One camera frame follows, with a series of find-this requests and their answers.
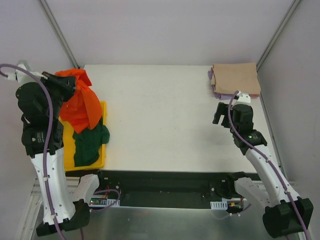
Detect yellow plastic bin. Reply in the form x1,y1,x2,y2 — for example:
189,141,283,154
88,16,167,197
59,117,106,172

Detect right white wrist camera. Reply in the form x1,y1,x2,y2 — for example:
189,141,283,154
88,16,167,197
234,91,251,106

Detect orange t-shirt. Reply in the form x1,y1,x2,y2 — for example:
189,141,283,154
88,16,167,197
55,68,103,134

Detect right white cable duct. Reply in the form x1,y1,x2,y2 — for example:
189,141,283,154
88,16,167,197
210,200,228,211

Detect folded lavender t-shirt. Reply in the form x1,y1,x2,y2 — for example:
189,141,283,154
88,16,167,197
207,67,233,100

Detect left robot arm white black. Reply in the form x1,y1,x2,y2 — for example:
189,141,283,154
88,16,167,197
15,71,106,237

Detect right aluminium frame post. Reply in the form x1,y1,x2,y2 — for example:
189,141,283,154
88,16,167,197
256,0,303,72

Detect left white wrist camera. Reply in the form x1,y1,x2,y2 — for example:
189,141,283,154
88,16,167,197
3,60,47,85

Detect aluminium frame post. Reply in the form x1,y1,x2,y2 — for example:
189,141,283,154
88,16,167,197
37,0,82,69
256,0,303,72

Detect folded tan t-shirt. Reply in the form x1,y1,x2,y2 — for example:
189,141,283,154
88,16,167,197
212,62,261,95

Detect left aluminium frame post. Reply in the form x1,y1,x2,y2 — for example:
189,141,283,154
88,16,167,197
37,0,82,69

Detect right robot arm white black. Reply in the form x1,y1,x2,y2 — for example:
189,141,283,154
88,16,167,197
212,102,314,239

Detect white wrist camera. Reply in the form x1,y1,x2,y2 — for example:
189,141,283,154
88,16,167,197
3,60,47,85
234,91,251,106

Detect left white cable duct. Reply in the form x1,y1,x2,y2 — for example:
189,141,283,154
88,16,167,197
89,198,121,208

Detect green t-shirt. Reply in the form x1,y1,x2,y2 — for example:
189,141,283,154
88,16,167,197
72,117,110,167

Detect white cable duct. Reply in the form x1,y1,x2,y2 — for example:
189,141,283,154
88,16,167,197
210,200,228,211
89,198,121,208

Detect folded pink t-shirt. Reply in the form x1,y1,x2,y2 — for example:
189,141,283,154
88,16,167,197
249,94,260,98

